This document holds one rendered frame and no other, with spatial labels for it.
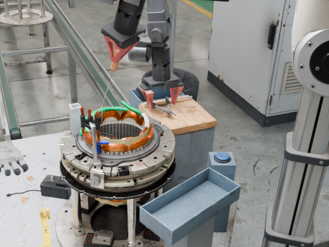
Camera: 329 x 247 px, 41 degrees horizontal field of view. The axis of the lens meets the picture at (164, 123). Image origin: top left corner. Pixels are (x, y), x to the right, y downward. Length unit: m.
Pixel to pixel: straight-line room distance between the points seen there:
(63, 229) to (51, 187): 0.19
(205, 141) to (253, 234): 1.24
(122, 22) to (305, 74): 0.42
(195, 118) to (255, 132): 2.16
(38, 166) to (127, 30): 0.82
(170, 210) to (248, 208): 1.70
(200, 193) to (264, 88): 2.43
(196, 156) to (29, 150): 0.69
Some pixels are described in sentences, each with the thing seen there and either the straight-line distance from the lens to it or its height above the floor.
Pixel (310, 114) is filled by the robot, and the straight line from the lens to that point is 1.07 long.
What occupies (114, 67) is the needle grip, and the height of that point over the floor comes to 1.31.
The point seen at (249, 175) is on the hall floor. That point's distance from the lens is 3.06.
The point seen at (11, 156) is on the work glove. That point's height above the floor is 0.80.
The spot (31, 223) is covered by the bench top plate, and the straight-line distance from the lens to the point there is 1.47.
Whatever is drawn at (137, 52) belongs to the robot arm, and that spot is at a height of 1.27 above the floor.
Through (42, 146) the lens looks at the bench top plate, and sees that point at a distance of 1.83.
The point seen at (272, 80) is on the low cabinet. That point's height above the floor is 0.41.
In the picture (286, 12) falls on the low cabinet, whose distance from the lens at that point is 3.31.
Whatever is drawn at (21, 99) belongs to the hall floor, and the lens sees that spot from 4.01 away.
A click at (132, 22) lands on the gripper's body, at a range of 1.04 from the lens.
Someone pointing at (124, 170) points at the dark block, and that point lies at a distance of 1.12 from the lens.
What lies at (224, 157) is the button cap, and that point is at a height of 1.04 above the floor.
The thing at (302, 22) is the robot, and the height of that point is 1.50.
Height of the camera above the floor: 1.75
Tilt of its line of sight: 29 degrees down
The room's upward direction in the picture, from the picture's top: 3 degrees clockwise
